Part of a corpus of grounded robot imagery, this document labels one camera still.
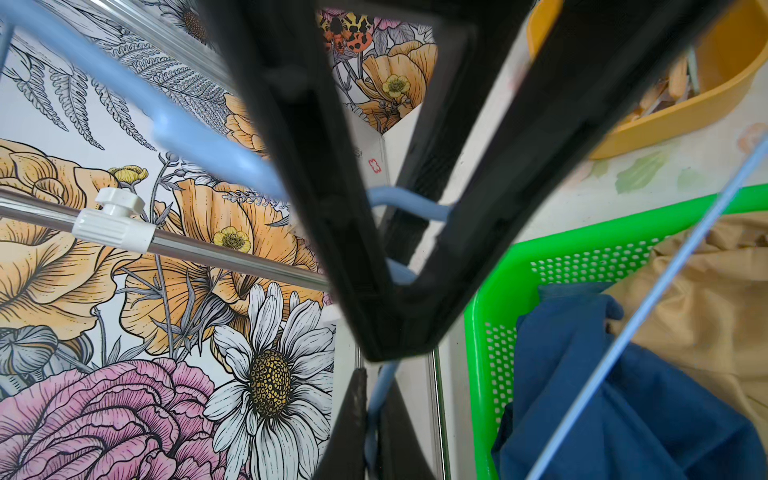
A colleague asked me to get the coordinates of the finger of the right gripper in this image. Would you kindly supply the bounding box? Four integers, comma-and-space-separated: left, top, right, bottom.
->
383, 1, 727, 360
199, 1, 420, 360

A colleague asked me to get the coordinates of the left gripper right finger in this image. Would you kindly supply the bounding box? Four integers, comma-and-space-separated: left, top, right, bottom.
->
380, 382, 434, 480

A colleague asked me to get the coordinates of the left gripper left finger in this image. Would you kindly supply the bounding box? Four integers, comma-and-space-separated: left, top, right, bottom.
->
312, 368, 367, 480

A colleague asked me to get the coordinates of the light blue hanger navy shirt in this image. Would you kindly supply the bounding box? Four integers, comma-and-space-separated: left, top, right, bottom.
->
1, 1, 767, 479

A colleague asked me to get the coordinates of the dark navy t-shirt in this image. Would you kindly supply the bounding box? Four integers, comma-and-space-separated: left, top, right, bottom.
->
491, 283, 767, 479

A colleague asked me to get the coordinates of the tan t-shirt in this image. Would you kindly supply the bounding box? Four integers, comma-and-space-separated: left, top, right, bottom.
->
632, 211, 767, 439

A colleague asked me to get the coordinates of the silver metal case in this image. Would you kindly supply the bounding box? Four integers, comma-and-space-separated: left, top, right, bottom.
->
350, 117, 391, 188

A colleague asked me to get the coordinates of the yellow plastic tray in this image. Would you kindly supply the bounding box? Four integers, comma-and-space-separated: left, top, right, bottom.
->
527, 1, 767, 160

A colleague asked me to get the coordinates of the green perforated plastic basket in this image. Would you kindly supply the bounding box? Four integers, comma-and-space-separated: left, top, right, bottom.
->
464, 186, 767, 479

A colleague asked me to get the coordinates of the metal clothes rack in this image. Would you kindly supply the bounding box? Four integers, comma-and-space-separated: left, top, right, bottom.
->
1, 192, 451, 479

